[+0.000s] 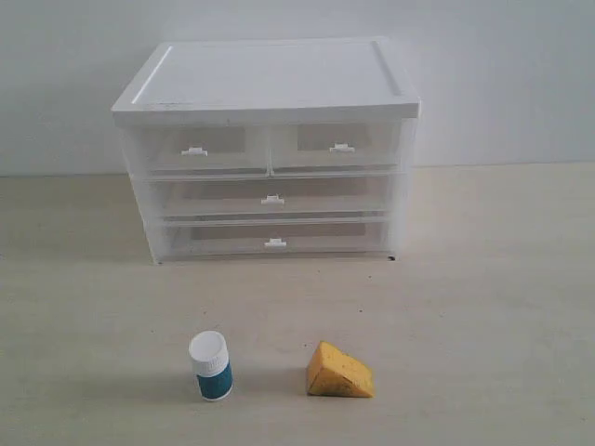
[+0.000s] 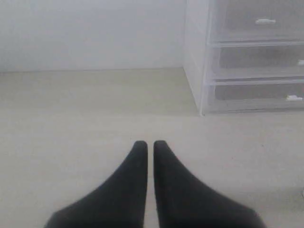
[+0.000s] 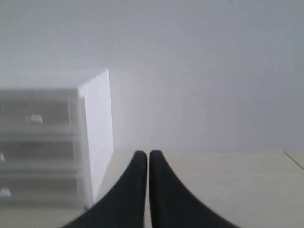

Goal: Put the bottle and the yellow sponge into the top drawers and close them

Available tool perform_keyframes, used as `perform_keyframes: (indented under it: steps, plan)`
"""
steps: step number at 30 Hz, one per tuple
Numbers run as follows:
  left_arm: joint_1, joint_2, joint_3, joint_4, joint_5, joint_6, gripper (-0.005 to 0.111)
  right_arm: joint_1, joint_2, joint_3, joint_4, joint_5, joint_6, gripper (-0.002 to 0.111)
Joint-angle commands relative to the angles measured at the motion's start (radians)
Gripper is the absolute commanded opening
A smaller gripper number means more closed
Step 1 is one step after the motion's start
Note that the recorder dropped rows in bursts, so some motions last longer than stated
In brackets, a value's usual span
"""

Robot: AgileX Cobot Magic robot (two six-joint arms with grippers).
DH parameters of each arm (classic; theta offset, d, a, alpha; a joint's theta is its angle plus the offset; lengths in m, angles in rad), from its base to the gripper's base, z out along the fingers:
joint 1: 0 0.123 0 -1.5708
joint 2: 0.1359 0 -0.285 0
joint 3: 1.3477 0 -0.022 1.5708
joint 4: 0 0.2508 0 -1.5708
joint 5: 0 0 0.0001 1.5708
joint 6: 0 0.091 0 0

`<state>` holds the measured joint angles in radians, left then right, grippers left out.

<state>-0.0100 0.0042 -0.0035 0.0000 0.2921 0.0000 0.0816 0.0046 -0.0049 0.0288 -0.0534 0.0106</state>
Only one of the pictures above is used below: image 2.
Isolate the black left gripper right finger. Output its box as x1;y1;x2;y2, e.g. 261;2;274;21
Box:
153;141;265;228

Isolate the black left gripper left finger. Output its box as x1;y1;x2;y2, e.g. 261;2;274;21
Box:
45;141;148;228

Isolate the bottom clear drawer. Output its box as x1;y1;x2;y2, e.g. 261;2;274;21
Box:
201;80;304;114

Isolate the clear drawer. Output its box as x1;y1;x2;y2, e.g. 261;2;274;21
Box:
201;80;304;114
211;0;304;42
210;45;304;81

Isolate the white plastic drawer cabinet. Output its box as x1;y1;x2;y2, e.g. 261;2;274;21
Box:
183;0;304;114

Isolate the middle clear drawer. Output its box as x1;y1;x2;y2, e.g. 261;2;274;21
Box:
210;45;304;81

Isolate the top left clear drawer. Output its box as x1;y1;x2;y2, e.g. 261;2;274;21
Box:
211;0;304;42

